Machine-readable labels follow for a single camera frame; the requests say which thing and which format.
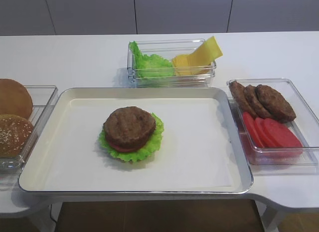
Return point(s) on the silver metal serving tray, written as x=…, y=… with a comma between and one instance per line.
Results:
x=200, y=150

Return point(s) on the red tomato slice right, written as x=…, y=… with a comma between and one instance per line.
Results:
x=277, y=135

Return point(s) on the yellow cheese slice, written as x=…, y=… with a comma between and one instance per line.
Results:
x=205, y=54

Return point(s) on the sesame bun front right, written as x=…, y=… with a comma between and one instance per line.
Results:
x=14, y=132

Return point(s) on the brown patty left in container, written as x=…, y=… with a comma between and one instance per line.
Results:
x=237, y=91

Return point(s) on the green lettuce leaf on burger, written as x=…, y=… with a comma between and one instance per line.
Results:
x=152, y=145

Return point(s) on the clear plastic bun container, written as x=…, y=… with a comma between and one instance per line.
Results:
x=44, y=98

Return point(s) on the brown patty in container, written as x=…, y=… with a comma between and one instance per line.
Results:
x=251, y=97
x=275, y=103
x=237, y=91

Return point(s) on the white table leg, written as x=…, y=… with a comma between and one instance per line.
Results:
x=271, y=218

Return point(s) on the brown patty right in container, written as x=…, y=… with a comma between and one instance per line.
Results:
x=275, y=103

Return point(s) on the red tomato slice middle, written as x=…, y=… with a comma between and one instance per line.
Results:
x=258, y=123

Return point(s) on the green lettuce leaves in container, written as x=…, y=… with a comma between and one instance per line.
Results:
x=148, y=66

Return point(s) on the brown cooked burger patty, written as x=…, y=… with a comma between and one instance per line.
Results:
x=129, y=127

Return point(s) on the red tomato slice on burger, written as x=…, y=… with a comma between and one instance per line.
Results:
x=122, y=148

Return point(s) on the plain brown bun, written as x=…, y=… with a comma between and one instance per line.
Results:
x=15, y=99

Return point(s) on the clear plastic lettuce cheese container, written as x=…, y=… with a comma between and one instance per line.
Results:
x=168, y=49

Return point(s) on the yellow cheese slices stack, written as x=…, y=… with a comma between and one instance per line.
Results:
x=182, y=67

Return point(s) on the brown patty middle in container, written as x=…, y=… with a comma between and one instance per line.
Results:
x=251, y=97

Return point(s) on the clear plastic patty tomato container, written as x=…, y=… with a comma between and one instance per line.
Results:
x=305, y=127

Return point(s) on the red tomato slice left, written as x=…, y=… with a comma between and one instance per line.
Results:
x=249, y=124

